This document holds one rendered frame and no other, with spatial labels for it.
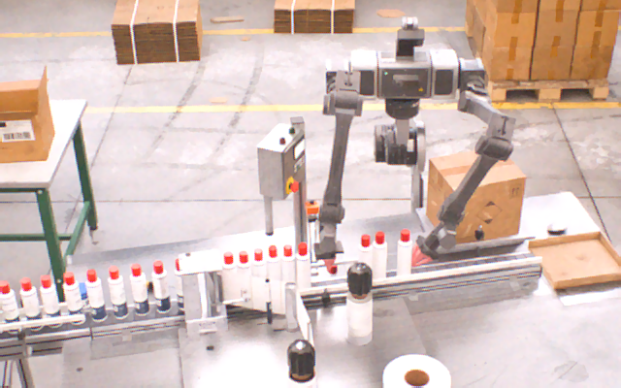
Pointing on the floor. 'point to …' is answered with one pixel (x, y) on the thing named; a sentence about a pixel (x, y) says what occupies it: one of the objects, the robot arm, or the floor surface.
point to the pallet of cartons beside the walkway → (543, 32)
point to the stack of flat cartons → (157, 30)
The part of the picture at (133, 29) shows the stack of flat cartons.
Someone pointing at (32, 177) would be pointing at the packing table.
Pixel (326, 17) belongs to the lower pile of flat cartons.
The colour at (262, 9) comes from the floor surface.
